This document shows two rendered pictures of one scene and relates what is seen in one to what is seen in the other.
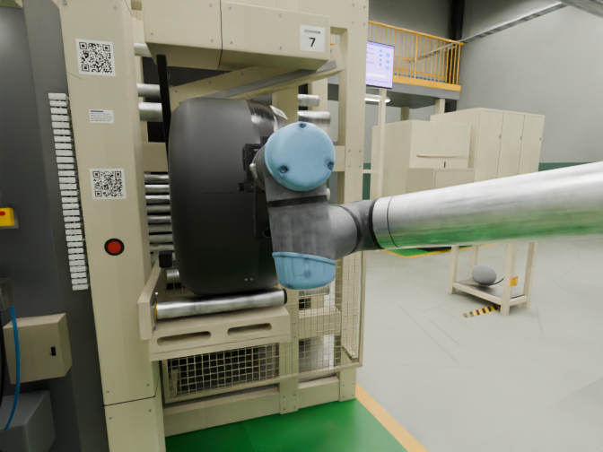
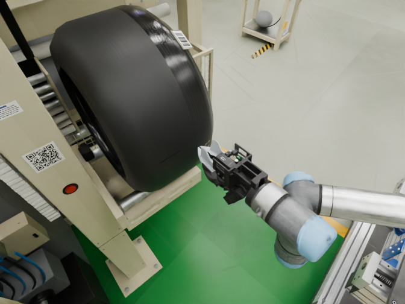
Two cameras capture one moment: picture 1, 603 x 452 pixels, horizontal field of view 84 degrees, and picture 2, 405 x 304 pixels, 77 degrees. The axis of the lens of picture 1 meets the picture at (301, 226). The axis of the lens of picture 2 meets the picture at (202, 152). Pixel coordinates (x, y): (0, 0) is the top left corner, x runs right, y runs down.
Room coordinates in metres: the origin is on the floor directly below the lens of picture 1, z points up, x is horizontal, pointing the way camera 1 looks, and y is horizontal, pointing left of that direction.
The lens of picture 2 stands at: (0.32, 0.25, 1.74)
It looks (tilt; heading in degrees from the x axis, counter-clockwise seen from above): 52 degrees down; 337
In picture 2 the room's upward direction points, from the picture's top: straight up
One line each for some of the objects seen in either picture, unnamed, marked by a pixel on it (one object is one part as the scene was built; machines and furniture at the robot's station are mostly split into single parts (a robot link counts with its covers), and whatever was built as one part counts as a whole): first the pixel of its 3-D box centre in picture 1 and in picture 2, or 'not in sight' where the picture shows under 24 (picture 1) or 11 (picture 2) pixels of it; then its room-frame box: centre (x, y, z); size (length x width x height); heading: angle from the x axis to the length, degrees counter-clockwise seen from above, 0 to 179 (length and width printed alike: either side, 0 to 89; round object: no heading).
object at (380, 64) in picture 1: (374, 65); not in sight; (4.78, -0.97, 2.60); 0.60 x 0.05 x 0.55; 116
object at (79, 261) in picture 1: (74, 195); (12, 172); (0.84, 0.57, 1.19); 0.05 x 0.04 x 0.48; 17
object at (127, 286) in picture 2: not in sight; (133, 263); (0.90, 0.50, 0.01); 0.27 x 0.27 x 0.02; 17
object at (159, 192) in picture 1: (152, 221); (35, 107); (1.29, 0.58, 1.05); 0.20 x 0.15 x 0.30; 107
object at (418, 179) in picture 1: (438, 207); not in sight; (5.36, -2.19, 0.62); 0.90 x 0.56 x 1.25; 116
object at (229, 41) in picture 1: (240, 40); not in sight; (1.31, 0.22, 1.71); 0.61 x 0.25 x 0.15; 107
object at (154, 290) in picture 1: (155, 291); (99, 183); (0.94, 0.43, 0.90); 0.40 x 0.03 x 0.10; 17
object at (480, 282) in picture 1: (490, 260); (270, 6); (3.06, -1.78, 0.40); 0.60 x 0.35 x 0.80; 26
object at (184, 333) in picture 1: (222, 325); (160, 190); (0.85, 0.22, 0.84); 0.36 x 0.09 x 0.06; 107
